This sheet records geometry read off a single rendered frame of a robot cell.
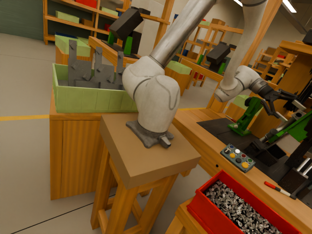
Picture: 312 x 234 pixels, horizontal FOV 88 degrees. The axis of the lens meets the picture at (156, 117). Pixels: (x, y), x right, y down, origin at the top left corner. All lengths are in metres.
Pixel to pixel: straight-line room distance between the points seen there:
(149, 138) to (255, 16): 0.70
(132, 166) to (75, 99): 0.61
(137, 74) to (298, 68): 1.06
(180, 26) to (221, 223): 0.79
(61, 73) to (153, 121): 0.95
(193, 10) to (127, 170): 0.72
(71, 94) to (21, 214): 0.96
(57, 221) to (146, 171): 1.05
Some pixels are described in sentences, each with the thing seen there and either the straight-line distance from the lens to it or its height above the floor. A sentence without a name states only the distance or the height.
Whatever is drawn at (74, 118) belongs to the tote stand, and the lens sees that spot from 1.12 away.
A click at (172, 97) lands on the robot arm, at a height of 1.16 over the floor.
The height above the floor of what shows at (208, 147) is 0.89.
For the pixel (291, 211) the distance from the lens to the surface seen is 0.94.
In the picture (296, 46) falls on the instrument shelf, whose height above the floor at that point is 1.52.
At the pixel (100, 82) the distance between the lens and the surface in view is 1.31.
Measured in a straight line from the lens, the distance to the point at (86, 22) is 6.80.
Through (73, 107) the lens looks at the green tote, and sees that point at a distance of 1.11.
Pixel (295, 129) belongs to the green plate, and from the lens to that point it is 1.07.
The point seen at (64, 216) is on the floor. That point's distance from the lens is 1.57.
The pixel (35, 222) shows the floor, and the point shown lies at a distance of 1.58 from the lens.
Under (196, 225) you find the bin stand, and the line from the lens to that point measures 0.73.
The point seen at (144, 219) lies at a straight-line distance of 1.23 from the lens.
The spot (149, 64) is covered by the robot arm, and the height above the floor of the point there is 1.23.
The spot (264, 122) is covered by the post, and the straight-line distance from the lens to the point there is 1.48.
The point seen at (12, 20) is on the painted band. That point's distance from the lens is 7.15.
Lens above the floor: 1.36
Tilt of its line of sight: 27 degrees down
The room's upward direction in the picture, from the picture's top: 18 degrees clockwise
